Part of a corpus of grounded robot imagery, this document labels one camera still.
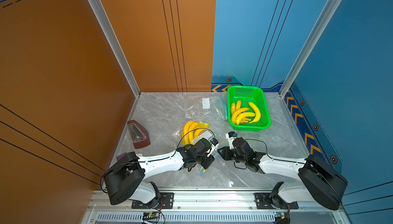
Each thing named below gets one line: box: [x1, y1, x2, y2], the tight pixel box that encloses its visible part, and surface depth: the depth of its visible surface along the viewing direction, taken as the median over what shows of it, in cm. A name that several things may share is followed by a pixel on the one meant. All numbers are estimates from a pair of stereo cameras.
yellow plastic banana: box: [235, 112, 256, 125], surface depth 102 cm
